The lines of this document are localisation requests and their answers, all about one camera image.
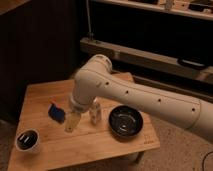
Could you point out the wooden table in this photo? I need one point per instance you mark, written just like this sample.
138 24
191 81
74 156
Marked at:
87 143

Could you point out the metal pole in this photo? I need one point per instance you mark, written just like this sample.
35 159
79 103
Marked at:
90 32

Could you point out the black bowl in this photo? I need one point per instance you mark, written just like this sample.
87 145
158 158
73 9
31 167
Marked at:
125 122

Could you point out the upper wooden shelf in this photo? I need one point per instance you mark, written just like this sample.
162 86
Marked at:
175 7

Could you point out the long wooden beam shelf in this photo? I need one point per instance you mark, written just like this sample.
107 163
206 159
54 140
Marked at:
146 59

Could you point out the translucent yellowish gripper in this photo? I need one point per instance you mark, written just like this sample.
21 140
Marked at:
71 121

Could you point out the black handle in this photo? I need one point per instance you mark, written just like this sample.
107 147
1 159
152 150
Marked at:
192 65

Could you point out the clear plastic bottle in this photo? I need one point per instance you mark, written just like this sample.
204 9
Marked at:
95 112

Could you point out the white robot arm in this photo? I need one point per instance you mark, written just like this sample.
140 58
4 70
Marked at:
94 79

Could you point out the blue sponge block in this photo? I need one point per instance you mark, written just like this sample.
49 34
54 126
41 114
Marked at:
56 113

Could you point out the white cup with dark contents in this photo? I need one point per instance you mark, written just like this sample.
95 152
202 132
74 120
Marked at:
28 141

